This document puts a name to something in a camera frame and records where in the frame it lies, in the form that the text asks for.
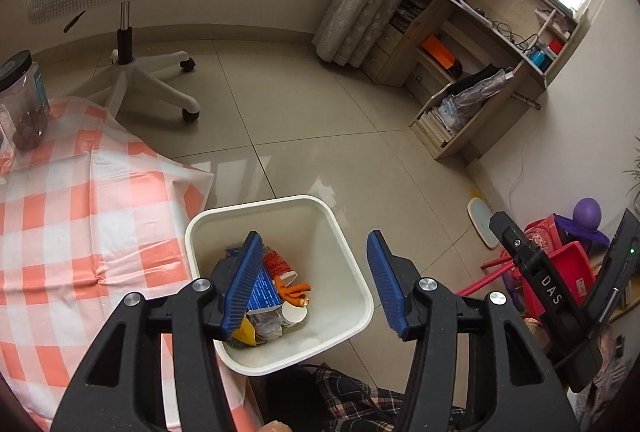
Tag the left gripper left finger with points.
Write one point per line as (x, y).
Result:
(118, 384)

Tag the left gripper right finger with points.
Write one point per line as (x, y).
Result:
(512, 385)

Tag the yellow snack wrapper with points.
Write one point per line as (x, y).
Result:
(245, 335)

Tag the dark blue milk carton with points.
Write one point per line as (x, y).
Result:
(264, 296)

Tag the red noodle snack bag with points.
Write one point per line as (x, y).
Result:
(276, 266)

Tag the white paper ball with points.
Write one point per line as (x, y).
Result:
(268, 325)

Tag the white plastic trash bin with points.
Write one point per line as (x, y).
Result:
(312, 278)

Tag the operator hand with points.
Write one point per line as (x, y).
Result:
(275, 426)

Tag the red plastic toy stand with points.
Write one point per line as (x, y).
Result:
(567, 244)

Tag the purple ball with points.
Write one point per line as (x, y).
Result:
(587, 214)

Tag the white bathroom scale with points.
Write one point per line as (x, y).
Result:
(480, 215)

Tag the orange white checkered tablecloth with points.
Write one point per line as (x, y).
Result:
(90, 215)

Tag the plaid trouser leg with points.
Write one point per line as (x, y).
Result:
(317, 397)

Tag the purple label nut jar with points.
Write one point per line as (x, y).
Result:
(8, 150)

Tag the clear jar with nuts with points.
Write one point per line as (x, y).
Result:
(23, 94)

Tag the wooden desk shelf unit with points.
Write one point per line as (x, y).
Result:
(436, 43)

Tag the grey white office chair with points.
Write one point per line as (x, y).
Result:
(127, 71)

